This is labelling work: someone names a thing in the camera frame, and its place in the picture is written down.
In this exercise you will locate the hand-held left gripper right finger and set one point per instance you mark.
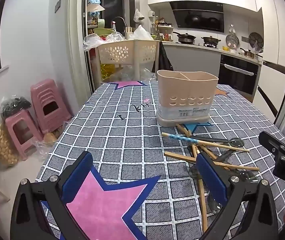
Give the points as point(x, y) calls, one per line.
point(211, 177)

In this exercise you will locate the spice rack with bottles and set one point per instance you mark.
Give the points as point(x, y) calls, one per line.
point(162, 28)

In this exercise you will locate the yellow packaging in cart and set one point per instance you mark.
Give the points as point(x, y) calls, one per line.
point(108, 71)

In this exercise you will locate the black built-in oven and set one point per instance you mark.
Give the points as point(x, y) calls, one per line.
point(237, 75)

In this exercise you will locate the green plastic basin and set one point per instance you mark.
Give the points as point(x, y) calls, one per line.
point(102, 31)

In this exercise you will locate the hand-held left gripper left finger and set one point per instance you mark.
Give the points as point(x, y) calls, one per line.
point(78, 177)

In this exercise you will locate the clear bag on cart shelf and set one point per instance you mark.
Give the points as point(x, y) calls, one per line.
point(132, 75)

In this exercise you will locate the bag of round yellow produce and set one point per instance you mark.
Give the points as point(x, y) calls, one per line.
point(2, 145)

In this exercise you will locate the small metal saucepan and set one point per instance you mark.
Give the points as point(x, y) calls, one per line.
point(248, 53)

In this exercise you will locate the dark round egg pan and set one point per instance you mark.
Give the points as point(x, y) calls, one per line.
point(256, 40)

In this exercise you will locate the yellow bowl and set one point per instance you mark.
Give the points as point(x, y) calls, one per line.
point(226, 48)

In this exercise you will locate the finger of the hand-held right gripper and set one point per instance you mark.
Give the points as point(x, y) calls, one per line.
point(272, 142)

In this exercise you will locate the crumpled clear plastic bags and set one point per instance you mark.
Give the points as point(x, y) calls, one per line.
point(95, 42)

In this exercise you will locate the hanging white plastic bag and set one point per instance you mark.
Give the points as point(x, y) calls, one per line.
point(138, 15)

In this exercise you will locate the black range hood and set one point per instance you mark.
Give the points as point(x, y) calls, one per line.
point(197, 17)

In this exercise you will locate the black hanging garment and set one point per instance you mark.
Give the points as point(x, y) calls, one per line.
point(163, 60)

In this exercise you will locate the small pink plastic stool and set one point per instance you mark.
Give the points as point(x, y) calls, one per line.
point(20, 120)

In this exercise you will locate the clear bag with brown produce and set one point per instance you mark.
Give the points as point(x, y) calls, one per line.
point(48, 138)

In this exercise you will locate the tall stack of pink stools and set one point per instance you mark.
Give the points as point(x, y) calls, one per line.
point(48, 92)

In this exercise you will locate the blue patterned wooden chopstick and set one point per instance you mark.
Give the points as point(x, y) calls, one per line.
point(182, 138)

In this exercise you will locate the black wok with lid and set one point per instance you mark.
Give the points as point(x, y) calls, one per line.
point(185, 38)

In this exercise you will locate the grey wall switch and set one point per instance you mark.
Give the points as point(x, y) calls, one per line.
point(57, 6)

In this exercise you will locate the grey checked star tablecloth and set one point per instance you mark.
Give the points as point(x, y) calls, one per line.
point(122, 135)

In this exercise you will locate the round metal steamer plate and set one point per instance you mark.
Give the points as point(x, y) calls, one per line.
point(232, 40)

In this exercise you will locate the black curved kitchen faucet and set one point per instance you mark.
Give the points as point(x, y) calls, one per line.
point(120, 21)

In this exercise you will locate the beige plastic utensil holder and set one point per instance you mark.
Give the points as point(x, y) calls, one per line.
point(182, 92)

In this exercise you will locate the beige perforated basket cart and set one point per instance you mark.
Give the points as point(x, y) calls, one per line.
point(122, 52)

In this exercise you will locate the white refrigerator with magnets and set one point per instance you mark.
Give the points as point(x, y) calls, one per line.
point(275, 30)

